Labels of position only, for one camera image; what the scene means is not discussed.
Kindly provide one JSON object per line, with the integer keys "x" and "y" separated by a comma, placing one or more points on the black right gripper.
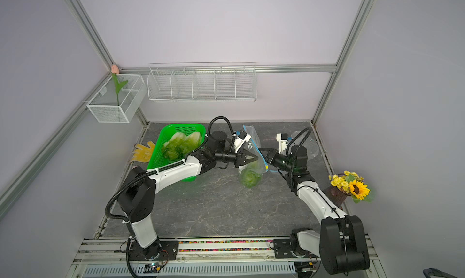
{"x": 272, "y": 156}

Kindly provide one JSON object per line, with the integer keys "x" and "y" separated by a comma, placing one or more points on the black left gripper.
{"x": 241, "y": 160}

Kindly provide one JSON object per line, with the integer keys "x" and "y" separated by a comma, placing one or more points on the zip-top bag with label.
{"x": 253, "y": 146}

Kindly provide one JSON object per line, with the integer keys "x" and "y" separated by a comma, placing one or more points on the clear blue-zip zip-top bag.
{"x": 307, "y": 143}

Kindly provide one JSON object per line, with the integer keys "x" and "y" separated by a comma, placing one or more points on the green chinese cabbage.
{"x": 173, "y": 149}
{"x": 192, "y": 142}

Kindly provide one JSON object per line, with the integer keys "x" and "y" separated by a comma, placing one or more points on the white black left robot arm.
{"x": 133, "y": 203}

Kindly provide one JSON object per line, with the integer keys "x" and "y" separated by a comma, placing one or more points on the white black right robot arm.
{"x": 341, "y": 242}

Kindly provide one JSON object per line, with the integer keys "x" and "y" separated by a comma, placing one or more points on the sunflower bouquet in pot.
{"x": 348, "y": 185}

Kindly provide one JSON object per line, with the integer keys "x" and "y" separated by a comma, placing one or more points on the green plastic perforated basket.
{"x": 170, "y": 132}

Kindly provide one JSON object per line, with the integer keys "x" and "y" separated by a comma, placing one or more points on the yellow dotted work glove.
{"x": 143, "y": 153}

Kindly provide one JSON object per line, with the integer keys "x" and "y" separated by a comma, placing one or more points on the pink artificial tulip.
{"x": 118, "y": 85}

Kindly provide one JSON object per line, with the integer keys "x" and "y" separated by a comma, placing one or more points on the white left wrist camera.
{"x": 241, "y": 138}

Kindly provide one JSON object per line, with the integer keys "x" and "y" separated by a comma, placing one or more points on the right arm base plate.
{"x": 286, "y": 248}

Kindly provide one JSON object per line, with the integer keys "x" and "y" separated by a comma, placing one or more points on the long white wire shelf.
{"x": 202, "y": 81}

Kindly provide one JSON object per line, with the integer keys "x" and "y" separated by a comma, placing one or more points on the white vented cable duct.
{"x": 190, "y": 269}

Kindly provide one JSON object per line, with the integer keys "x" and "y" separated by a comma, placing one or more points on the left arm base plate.
{"x": 157, "y": 251}

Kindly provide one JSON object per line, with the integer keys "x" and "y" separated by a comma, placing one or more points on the small white wire basket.
{"x": 103, "y": 104}

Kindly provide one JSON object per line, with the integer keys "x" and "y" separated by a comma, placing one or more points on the aluminium mounting rail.
{"x": 191, "y": 250}

